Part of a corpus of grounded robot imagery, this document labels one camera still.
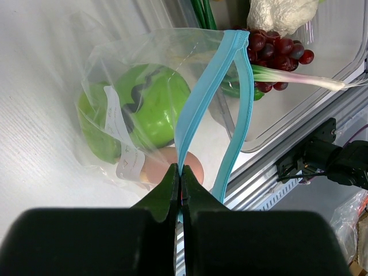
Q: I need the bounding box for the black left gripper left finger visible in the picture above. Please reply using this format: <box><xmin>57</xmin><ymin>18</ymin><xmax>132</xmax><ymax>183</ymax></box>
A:
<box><xmin>132</xmin><ymin>163</ymin><xmax>180</xmax><ymax>275</ymax></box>

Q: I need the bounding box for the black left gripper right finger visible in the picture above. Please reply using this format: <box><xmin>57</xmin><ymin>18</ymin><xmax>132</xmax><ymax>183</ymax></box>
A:
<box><xmin>180</xmin><ymin>165</ymin><xmax>229</xmax><ymax>275</ymax></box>

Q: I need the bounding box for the pink peach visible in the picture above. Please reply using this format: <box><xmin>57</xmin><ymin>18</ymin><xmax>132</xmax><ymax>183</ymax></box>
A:
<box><xmin>140</xmin><ymin>147</ymin><xmax>205</xmax><ymax>192</ymax></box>

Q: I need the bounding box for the clear zip bag blue zipper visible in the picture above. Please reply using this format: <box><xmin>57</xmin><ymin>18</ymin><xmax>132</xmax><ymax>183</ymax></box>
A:
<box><xmin>76</xmin><ymin>28</ymin><xmax>255</xmax><ymax>202</ymax></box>

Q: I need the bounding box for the green toy watermelon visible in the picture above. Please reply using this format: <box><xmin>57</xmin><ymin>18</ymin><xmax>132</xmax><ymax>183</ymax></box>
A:
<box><xmin>114</xmin><ymin>63</ymin><xmax>190</xmax><ymax>150</ymax></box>

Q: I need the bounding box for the green scallion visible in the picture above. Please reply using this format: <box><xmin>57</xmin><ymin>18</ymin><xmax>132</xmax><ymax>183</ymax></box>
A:
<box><xmin>191</xmin><ymin>1</ymin><xmax>367</xmax><ymax>91</ymax></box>

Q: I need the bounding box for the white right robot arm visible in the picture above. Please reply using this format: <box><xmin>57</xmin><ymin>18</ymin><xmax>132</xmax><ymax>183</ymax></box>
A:
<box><xmin>275</xmin><ymin>118</ymin><xmax>367</xmax><ymax>190</ymax></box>

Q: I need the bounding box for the red grape bunch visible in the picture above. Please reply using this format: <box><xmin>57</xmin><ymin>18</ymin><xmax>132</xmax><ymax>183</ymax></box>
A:
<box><xmin>232</xmin><ymin>27</ymin><xmax>315</xmax><ymax>93</ymax></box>

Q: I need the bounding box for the white cauliflower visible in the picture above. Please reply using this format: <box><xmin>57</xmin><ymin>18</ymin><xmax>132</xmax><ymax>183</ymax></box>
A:
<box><xmin>247</xmin><ymin>0</ymin><xmax>320</xmax><ymax>36</ymax></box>

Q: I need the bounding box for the aluminium rail frame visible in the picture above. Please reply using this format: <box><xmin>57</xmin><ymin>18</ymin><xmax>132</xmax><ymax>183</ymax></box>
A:
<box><xmin>172</xmin><ymin>83</ymin><xmax>368</xmax><ymax>276</ymax></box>

